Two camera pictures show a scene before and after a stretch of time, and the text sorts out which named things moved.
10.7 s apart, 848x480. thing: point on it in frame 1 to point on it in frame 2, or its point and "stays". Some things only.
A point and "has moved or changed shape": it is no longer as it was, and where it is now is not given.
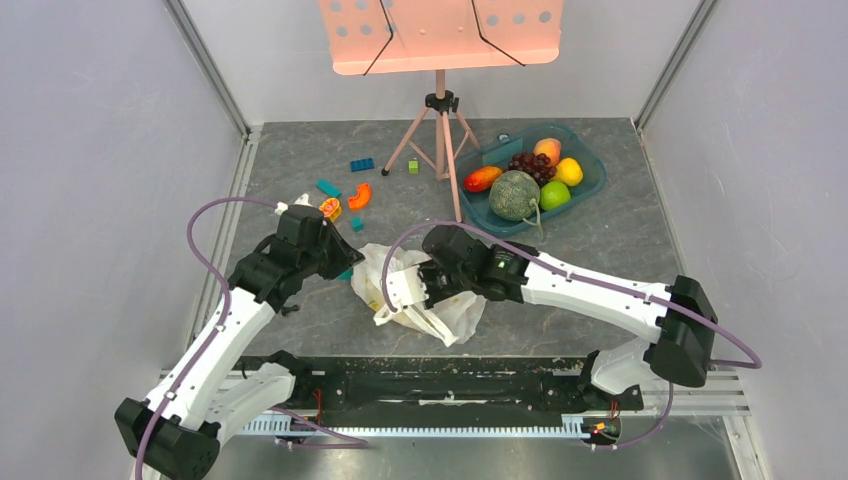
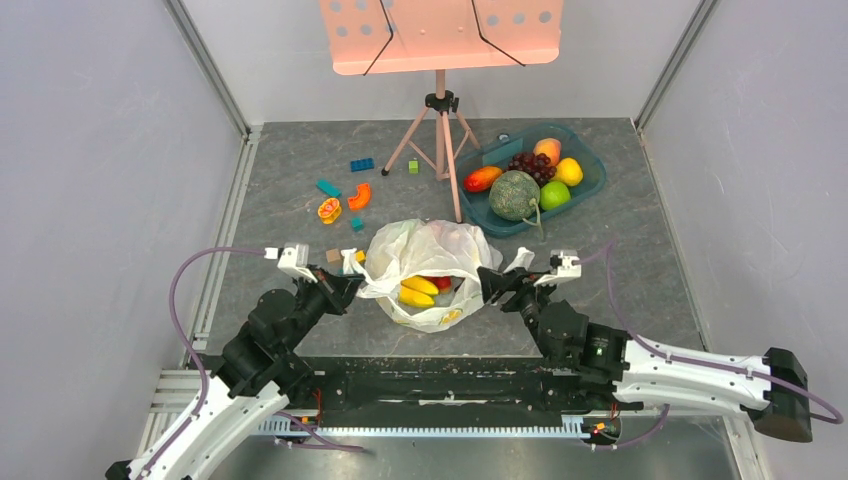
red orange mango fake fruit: (481, 178) stays
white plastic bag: (447, 323) has moved or changed shape
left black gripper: (345, 255) to (337, 289)
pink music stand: (413, 36) stays
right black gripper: (432, 279) to (510, 288)
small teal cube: (357, 224) stays
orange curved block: (361, 197) stays
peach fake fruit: (549, 146) stays
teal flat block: (328, 187) stays
